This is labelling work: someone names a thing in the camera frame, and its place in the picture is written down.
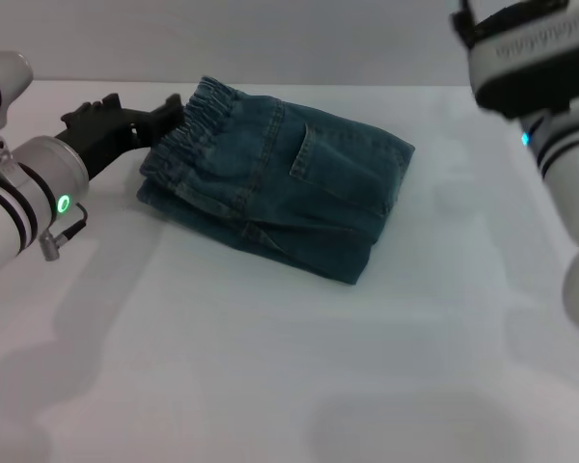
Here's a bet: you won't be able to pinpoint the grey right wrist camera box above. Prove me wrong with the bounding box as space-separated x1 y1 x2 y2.
451 0 579 121

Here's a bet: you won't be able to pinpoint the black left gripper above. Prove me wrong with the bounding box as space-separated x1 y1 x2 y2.
52 94 188 183

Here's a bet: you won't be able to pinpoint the blue denim shorts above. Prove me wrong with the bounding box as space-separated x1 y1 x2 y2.
135 75 419 286

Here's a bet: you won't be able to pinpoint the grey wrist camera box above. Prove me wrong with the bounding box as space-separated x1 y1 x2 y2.
0 50 35 141
451 0 579 121

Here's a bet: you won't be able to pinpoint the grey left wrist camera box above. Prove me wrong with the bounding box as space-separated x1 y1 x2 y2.
0 50 35 141

